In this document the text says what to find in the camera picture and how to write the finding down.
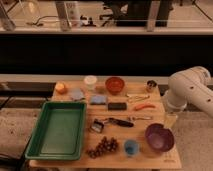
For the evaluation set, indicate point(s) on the white cup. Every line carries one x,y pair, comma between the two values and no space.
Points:
90,82

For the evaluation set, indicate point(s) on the orange carrot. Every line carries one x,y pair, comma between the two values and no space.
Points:
143,106

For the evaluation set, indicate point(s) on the black rectangular block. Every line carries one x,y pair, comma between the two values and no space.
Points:
117,106

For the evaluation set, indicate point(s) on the blue sponge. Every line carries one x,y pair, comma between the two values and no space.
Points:
98,100

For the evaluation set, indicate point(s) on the orange fruit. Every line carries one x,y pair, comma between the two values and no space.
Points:
61,88

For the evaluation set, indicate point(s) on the wooden board table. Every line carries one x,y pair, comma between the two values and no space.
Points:
146,158

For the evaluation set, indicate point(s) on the dark grape bunch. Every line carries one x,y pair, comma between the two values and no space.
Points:
104,146

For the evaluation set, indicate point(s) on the blue plastic cup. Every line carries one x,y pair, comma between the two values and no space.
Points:
131,147

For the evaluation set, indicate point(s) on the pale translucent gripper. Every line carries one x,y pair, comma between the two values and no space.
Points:
169,120

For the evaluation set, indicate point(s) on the grey blue cloth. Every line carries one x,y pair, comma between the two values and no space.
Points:
77,94

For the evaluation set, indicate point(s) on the small metal cup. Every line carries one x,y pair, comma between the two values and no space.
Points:
151,85

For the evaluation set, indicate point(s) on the red bowl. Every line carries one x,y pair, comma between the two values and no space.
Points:
114,85

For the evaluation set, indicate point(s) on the purple bowl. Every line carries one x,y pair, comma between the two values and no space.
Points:
159,138

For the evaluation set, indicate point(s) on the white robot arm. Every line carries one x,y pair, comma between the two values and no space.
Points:
189,86

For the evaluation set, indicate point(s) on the green plastic tray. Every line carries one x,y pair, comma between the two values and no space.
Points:
59,132

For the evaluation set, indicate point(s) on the yellow green tongs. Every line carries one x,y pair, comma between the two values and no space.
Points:
136,97

